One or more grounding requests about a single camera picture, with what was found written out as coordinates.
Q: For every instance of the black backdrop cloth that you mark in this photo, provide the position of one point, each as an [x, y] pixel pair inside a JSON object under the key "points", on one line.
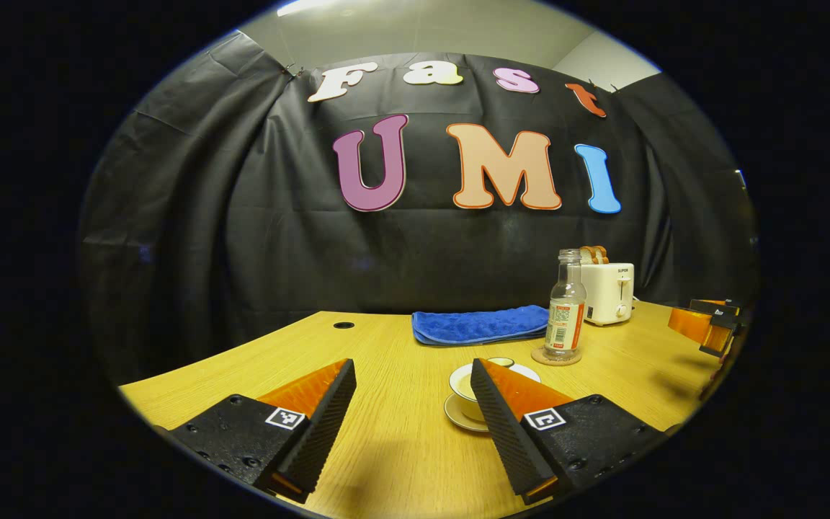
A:
{"points": [[206, 216]]}

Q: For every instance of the cream toaster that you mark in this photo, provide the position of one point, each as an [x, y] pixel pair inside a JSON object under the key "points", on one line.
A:
{"points": [[606, 292]]}

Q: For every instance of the blue folded towel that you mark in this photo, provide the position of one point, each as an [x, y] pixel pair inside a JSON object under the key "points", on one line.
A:
{"points": [[472, 324]]}

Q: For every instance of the yellow teacup lid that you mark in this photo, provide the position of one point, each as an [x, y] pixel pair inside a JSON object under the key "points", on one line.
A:
{"points": [[467, 386]]}

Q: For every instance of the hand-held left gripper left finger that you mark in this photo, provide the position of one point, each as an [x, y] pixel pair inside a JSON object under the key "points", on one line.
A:
{"points": [[321, 432]]}

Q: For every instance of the round cork coaster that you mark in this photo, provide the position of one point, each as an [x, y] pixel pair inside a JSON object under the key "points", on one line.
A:
{"points": [[539, 357]]}

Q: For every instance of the yellow ceramic saucer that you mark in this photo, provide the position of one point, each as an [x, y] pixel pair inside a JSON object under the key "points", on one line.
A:
{"points": [[458, 422]]}

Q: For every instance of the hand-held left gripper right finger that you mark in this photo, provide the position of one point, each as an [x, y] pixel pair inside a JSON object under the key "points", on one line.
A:
{"points": [[505, 432]]}

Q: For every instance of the clear water bottle orange label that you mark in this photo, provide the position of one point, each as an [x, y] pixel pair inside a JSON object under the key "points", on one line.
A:
{"points": [[565, 317]]}

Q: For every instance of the toast slice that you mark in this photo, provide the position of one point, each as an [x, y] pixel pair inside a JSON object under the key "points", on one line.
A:
{"points": [[601, 254], [586, 255]]}

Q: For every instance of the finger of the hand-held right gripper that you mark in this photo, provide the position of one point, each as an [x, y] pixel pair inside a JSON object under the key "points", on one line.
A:
{"points": [[721, 305], [703, 328]]}

